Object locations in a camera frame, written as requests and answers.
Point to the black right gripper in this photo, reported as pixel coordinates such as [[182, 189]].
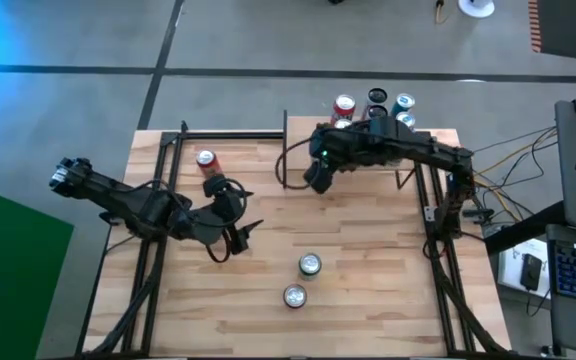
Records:
[[338, 147]]

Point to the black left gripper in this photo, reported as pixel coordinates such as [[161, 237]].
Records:
[[220, 210]]

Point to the red soda can black panel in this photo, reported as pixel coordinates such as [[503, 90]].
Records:
[[206, 157]]

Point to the green Sprite can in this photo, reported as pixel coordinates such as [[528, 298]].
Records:
[[310, 263]]

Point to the red zero sugar soda can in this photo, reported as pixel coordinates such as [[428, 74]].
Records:
[[295, 296]]

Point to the blue slim energy drink can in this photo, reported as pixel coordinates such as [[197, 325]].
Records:
[[407, 119], [404, 101]]

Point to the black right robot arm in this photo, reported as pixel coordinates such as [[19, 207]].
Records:
[[433, 150]]

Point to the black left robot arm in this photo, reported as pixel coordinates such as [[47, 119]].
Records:
[[118, 197]]

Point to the wooden shelf black metal legs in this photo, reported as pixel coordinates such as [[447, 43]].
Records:
[[295, 127]]

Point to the black floor object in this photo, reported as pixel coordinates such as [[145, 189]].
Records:
[[336, 1]]

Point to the black diagonal support bar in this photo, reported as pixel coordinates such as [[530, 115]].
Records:
[[523, 227]]

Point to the white paper sheet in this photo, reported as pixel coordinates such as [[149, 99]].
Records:
[[510, 270]]

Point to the black phone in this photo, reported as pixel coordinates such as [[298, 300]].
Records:
[[531, 270]]

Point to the white round base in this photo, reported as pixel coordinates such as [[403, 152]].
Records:
[[475, 7]]

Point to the green floor mat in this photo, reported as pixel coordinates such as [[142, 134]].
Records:
[[8, 280]]

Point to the black mat orange hazard stripes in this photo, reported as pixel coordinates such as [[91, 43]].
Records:
[[563, 25]]

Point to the black aluminium table frame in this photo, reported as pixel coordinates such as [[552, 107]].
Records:
[[263, 135]]

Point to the silver metal bracket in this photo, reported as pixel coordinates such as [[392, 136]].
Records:
[[430, 212]]

